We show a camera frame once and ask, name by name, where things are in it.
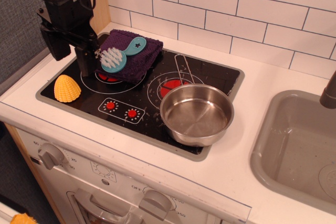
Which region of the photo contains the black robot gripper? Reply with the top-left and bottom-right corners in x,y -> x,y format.
38,0 -> 99,77

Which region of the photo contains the yellow toy corn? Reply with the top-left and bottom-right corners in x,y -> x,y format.
54,74 -> 81,103

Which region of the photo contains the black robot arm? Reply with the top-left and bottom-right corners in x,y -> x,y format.
37,0 -> 100,76

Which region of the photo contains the orange object at bottom corner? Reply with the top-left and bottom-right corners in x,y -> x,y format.
10,213 -> 37,224

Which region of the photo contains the teal scrub brush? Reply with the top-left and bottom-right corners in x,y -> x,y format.
100,37 -> 146,73

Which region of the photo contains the red left stove knob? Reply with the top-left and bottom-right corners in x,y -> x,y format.
106,101 -> 116,110

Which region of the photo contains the red stove knob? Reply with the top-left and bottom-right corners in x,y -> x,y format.
127,110 -> 138,119
106,101 -> 116,110

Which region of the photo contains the purple knitted cloth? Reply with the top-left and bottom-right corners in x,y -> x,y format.
95,29 -> 163,84

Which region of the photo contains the black toy stove top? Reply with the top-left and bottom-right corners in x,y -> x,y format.
36,49 -> 245,162

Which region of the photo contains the red right stove knob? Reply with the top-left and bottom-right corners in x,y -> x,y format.
127,110 -> 138,119

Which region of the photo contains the grey timer knob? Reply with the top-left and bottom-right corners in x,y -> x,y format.
38,143 -> 65,170

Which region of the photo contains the grey oven temperature knob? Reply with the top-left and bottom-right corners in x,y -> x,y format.
139,190 -> 172,221

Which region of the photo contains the grey toy sink basin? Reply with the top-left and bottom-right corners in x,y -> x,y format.
250,90 -> 335,215

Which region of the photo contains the grey faucet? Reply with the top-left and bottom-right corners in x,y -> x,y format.
320,72 -> 336,109

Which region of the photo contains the steel pan with handle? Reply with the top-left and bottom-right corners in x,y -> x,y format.
160,54 -> 234,147

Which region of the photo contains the grey oven door handle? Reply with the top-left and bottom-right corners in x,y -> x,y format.
73,189 -> 143,223

